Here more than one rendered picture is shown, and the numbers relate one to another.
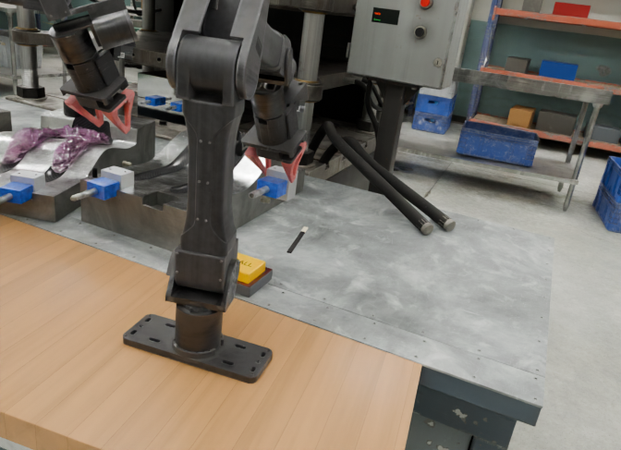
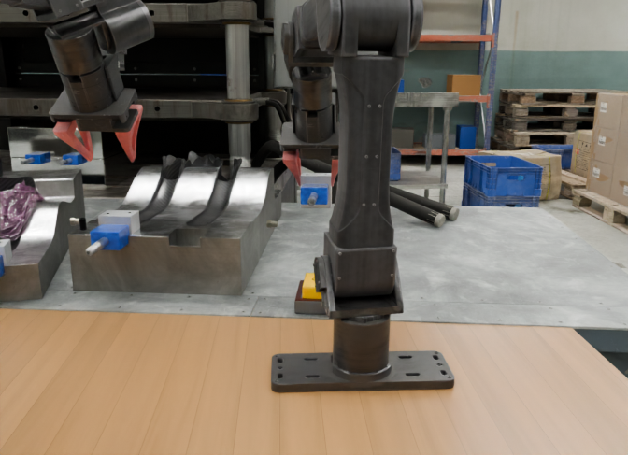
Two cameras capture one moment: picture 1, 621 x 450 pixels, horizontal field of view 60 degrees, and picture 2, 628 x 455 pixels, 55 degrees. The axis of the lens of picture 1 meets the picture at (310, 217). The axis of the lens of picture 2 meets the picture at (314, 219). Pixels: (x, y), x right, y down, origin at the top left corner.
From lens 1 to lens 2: 40 cm
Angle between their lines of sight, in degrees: 18
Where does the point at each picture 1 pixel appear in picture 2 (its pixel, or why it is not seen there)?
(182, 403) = (409, 426)
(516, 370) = not seen: outside the picture
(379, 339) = (513, 317)
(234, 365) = (421, 375)
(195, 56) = (364, 3)
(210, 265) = (379, 260)
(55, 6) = not seen: outside the picture
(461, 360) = (598, 315)
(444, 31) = not seen: hidden behind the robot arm
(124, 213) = (141, 263)
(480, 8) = not seen: hidden behind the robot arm
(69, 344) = (215, 410)
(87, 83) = (95, 98)
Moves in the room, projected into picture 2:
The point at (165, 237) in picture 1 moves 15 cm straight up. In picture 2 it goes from (206, 278) to (203, 179)
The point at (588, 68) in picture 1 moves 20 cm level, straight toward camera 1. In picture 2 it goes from (410, 82) to (411, 82)
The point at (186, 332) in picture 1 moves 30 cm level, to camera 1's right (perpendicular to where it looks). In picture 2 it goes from (363, 349) to (593, 316)
